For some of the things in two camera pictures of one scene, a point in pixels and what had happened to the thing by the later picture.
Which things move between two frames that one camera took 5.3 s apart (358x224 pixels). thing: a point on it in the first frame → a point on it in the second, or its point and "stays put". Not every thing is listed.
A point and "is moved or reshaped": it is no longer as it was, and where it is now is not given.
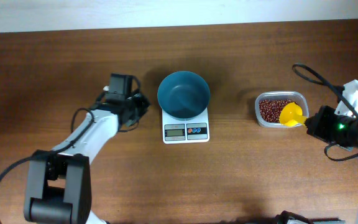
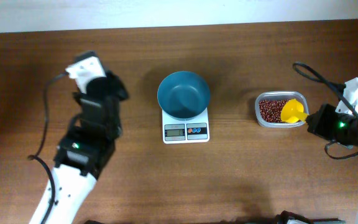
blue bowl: x=183 y=95 stays put
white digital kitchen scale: x=176 y=130 stays put
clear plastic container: x=296 y=96 stays put
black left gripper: x=146 y=98 → x=125 y=91
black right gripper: x=316 y=123 stays put
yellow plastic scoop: x=291 y=114 is moved or reshaped
